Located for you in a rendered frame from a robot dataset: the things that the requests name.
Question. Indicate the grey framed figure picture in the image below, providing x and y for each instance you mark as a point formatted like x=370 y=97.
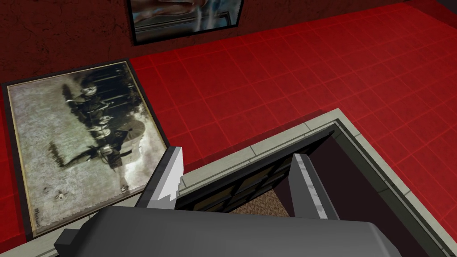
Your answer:
x=76 y=142

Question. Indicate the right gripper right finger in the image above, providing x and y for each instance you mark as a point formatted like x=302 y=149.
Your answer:
x=310 y=189

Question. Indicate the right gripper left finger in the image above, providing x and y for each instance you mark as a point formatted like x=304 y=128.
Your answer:
x=167 y=180

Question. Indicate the black framed blue picture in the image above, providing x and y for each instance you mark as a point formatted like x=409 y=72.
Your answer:
x=185 y=18

